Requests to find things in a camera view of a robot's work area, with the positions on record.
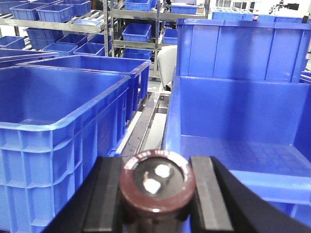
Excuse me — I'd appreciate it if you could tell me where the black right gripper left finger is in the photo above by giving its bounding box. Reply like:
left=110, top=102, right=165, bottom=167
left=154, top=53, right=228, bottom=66
left=43, top=157, right=122, bottom=233

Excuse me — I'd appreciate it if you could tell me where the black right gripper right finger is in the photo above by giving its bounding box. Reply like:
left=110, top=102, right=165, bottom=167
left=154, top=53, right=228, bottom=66
left=190, top=156, right=311, bottom=233

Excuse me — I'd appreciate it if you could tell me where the dark brown cylindrical capacitor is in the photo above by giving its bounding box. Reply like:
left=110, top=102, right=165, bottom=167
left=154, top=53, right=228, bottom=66
left=120, top=149, right=195, bottom=233

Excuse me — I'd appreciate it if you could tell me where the blue open-front bin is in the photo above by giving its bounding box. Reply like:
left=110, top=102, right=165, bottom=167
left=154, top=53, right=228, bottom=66
left=164, top=77, right=311, bottom=225

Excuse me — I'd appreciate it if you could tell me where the steel shelf rack background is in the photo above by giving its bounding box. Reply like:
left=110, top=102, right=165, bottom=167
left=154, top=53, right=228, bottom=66
left=0, top=0, right=210, bottom=82

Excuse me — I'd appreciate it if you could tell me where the large blue crate left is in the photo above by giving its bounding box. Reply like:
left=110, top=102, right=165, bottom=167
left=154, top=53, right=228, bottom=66
left=0, top=66, right=130, bottom=233

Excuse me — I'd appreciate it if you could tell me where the tall blue crate behind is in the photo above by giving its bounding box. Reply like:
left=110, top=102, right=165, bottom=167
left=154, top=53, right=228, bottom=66
left=176, top=18, right=311, bottom=83

